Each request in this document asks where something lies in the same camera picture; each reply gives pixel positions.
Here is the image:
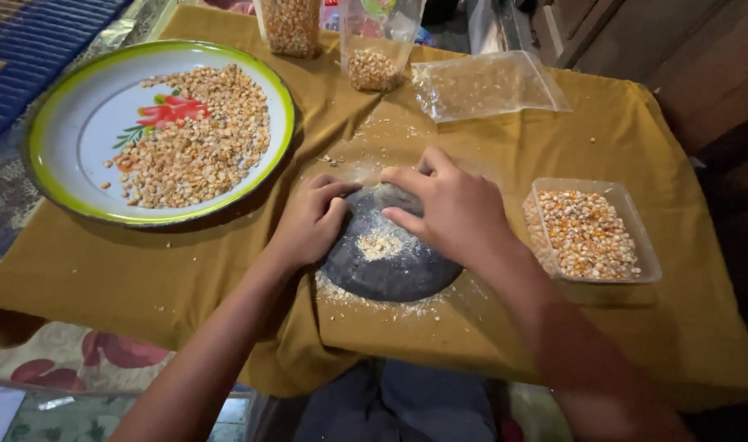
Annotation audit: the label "clear rectangular plastic container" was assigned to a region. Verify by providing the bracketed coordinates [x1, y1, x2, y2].
[522, 177, 663, 285]

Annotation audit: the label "heap of whole corn kernels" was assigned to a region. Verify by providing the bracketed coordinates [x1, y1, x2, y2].
[527, 189, 642, 281]

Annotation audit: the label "mustard yellow cloth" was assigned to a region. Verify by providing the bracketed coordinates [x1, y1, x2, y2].
[0, 5, 748, 414]

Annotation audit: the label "brown wooden cabinet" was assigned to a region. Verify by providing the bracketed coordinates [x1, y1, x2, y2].
[529, 0, 748, 156]

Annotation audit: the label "grey stone pestle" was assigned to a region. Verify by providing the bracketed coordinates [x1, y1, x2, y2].
[343, 182, 425, 222]

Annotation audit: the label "round dark grinding stone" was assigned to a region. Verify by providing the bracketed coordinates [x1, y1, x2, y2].
[319, 184, 464, 303]

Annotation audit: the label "pile of cracked corn kernels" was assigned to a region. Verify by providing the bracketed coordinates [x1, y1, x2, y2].
[100, 63, 272, 210]

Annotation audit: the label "person's left hand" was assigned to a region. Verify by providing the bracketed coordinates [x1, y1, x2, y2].
[268, 174, 364, 271]

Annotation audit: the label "full clear corn bag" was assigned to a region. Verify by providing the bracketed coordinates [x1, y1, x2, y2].
[253, 0, 324, 61]

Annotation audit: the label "crushed corn meal heap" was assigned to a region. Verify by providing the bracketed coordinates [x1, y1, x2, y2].
[355, 230, 413, 262]

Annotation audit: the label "person's dark blue trousers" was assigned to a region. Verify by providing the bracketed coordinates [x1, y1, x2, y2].
[293, 359, 499, 442]

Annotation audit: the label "partly filled clear corn bag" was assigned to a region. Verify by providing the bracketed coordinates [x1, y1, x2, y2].
[339, 0, 428, 94]

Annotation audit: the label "scattered corn crumbs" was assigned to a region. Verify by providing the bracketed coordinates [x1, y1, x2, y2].
[314, 270, 456, 321]

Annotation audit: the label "green-rimmed floral enamel tray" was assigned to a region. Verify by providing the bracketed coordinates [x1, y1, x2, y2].
[23, 40, 296, 228]

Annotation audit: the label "pink floral floor mat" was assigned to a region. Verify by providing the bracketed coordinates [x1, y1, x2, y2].
[0, 320, 177, 394]

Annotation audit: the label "person's right hand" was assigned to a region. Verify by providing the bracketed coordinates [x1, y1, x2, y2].
[380, 146, 522, 271]

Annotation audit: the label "empty clear plastic bag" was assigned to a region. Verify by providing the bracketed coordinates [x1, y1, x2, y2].
[411, 50, 573, 124]

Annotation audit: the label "blue striped mat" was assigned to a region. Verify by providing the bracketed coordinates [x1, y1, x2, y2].
[0, 0, 133, 152]

